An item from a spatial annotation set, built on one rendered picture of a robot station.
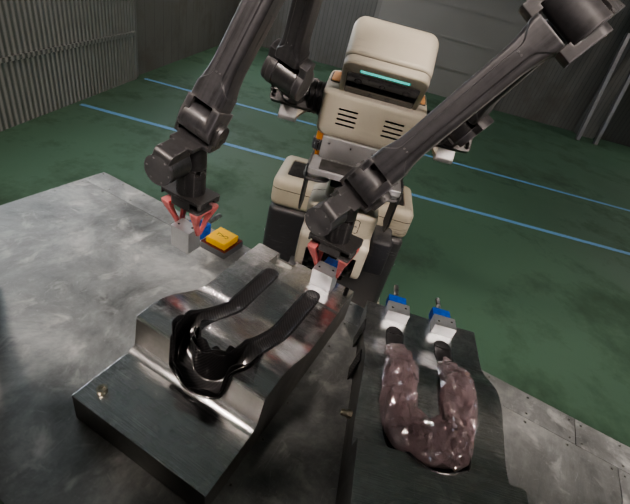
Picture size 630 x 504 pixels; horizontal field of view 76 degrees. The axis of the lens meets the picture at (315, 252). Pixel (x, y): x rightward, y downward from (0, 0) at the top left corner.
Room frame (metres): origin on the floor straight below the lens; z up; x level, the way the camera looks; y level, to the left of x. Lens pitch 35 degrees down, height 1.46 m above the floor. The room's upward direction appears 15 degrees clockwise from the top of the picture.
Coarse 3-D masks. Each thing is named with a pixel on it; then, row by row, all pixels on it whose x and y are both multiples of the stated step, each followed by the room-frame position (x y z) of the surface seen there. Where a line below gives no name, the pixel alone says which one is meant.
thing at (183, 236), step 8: (216, 216) 0.78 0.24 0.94; (176, 224) 0.69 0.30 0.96; (184, 224) 0.69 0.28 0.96; (200, 224) 0.73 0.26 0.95; (208, 224) 0.73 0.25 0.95; (176, 232) 0.68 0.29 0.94; (184, 232) 0.67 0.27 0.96; (192, 232) 0.68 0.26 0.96; (208, 232) 0.73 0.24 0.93; (176, 240) 0.68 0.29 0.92; (184, 240) 0.67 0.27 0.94; (192, 240) 0.68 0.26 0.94; (184, 248) 0.67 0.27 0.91; (192, 248) 0.68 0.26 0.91
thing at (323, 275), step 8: (320, 264) 0.72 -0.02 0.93; (328, 264) 0.72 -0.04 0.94; (336, 264) 0.75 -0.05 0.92; (312, 272) 0.70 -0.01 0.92; (320, 272) 0.69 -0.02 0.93; (328, 272) 0.70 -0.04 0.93; (312, 280) 0.70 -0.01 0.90; (320, 280) 0.69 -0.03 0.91; (328, 280) 0.68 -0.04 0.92; (336, 280) 0.72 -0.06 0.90; (328, 288) 0.68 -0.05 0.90
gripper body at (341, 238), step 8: (344, 224) 0.69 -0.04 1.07; (352, 224) 0.70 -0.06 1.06; (336, 232) 0.69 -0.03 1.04; (344, 232) 0.69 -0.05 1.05; (320, 240) 0.69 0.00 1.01; (328, 240) 0.69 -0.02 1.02; (336, 240) 0.69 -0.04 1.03; (344, 240) 0.69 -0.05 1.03; (352, 240) 0.71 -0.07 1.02; (360, 240) 0.72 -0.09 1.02; (336, 248) 0.68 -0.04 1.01; (344, 248) 0.68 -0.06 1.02; (352, 248) 0.69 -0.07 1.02; (352, 256) 0.68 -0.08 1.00
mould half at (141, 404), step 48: (240, 288) 0.63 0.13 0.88; (288, 288) 0.66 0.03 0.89; (336, 288) 0.70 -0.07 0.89; (144, 336) 0.44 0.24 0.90; (240, 336) 0.47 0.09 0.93; (96, 384) 0.35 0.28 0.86; (144, 384) 0.37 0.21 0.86; (240, 384) 0.37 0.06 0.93; (288, 384) 0.44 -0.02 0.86; (96, 432) 0.31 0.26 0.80; (144, 432) 0.30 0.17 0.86; (192, 432) 0.32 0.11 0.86; (240, 432) 0.34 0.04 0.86; (192, 480) 0.26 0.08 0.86
